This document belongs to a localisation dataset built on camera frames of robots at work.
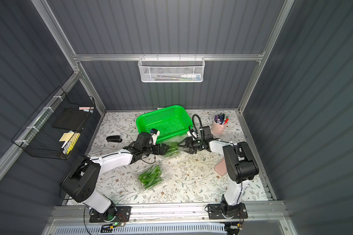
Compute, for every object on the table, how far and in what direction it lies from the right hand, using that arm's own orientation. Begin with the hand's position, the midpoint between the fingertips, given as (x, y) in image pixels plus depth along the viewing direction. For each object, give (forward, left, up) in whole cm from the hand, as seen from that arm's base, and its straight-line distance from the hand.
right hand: (181, 147), depth 88 cm
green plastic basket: (+28, +8, -9) cm, 30 cm away
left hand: (+1, +11, -1) cm, 11 cm away
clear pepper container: (-15, +18, -6) cm, 25 cm away
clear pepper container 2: (0, +4, -3) cm, 5 cm away
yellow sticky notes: (-4, +58, +17) cm, 61 cm away
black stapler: (+10, +46, -6) cm, 48 cm away
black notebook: (+5, +59, +20) cm, 62 cm away
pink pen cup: (+18, -25, +2) cm, 31 cm away
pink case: (-9, -24, -9) cm, 27 cm away
